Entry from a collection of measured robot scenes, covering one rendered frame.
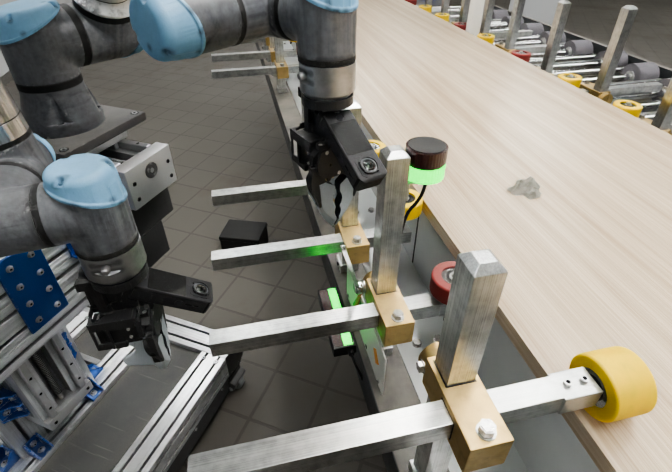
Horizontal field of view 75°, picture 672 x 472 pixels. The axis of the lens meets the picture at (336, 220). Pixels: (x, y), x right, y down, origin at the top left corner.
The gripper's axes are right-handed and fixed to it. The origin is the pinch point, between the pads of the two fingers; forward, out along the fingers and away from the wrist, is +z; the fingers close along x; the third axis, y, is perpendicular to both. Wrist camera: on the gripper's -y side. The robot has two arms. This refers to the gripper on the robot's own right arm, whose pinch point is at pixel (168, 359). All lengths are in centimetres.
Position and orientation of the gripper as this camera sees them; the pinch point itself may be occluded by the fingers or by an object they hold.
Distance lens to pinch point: 78.2
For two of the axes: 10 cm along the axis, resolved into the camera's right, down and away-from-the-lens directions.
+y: -9.7, 1.3, -1.8
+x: 2.3, 5.7, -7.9
